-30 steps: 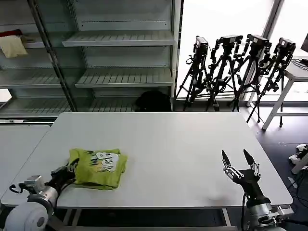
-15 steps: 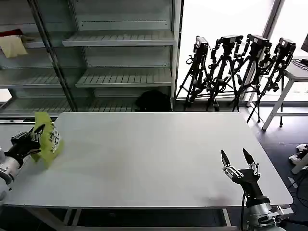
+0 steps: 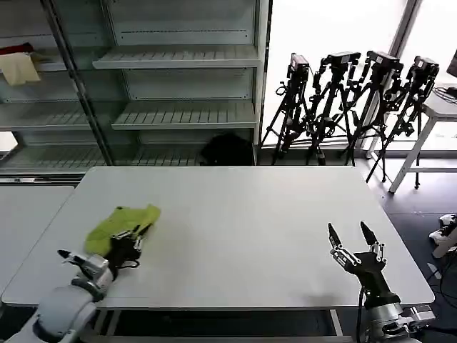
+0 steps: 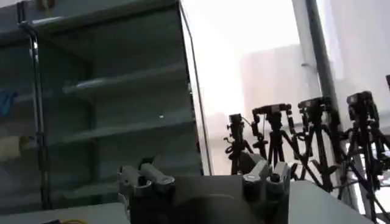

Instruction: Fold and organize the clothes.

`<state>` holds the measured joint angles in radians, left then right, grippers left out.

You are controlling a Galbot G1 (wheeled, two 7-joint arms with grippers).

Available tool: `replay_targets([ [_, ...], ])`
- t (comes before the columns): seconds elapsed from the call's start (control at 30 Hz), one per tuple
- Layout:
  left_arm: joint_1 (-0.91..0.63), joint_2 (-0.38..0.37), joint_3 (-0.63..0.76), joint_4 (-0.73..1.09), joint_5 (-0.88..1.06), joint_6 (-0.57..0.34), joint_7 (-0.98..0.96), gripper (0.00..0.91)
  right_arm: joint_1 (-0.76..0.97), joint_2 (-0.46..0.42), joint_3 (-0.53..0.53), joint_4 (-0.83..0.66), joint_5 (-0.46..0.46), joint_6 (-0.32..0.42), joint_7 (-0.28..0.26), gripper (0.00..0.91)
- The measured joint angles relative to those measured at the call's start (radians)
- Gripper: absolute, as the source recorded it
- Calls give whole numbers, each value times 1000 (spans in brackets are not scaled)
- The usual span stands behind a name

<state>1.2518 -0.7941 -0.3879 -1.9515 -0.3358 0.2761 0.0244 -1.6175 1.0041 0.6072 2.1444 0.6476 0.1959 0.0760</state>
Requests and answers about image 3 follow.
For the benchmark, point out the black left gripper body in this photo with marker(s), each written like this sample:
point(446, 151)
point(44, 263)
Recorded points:
point(121, 252)

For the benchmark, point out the person's white shoe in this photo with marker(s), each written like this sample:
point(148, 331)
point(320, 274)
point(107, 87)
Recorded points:
point(448, 218)
point(436, 235)

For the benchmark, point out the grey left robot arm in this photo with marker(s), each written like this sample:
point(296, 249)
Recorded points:
point(68, 307)

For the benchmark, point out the green t-shirt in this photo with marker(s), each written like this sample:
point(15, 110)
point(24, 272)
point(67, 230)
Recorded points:
point(118, 223)

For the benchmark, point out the grey glass-door shelf rack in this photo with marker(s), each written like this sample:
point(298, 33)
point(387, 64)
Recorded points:
point(46, 118)

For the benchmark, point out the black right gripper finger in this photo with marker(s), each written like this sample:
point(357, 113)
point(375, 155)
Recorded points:
point(367, 234)
point(335, 237)

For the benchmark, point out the black monitor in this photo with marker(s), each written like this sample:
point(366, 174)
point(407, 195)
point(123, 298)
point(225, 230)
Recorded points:
point(453, 64)

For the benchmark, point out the black bag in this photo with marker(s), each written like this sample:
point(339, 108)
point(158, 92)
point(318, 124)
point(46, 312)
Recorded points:
point(226, 150)

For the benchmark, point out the black tripod with camera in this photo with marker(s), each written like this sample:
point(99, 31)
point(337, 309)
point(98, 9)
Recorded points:
point(378, 69)
point(332, 93)
point(421, 73)
point(294, 103)

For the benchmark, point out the white desk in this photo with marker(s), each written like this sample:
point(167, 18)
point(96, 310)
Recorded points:
point(441, 109)

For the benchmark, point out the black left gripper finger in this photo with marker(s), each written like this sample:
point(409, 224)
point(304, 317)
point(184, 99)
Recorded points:
point(137, 243)
point(122, 235)

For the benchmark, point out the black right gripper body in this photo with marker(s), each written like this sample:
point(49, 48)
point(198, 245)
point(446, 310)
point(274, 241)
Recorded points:
point(371, 275)

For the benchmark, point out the white slatted shelf unit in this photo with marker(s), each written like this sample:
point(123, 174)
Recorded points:
point(178, 57)

